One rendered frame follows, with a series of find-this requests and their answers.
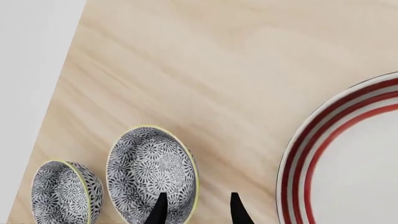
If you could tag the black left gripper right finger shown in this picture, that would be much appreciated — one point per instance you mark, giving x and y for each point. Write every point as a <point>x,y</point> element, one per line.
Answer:
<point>237,211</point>

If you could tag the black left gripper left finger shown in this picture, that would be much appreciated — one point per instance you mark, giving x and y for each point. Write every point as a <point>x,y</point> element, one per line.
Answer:
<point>159,212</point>

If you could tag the black white patterned bowl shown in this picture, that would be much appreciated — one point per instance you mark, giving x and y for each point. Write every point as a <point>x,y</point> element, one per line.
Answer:
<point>62,193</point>
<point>149,168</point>

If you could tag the white plate with red rings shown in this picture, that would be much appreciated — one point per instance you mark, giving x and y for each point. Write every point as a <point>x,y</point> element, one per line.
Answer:
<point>351,163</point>

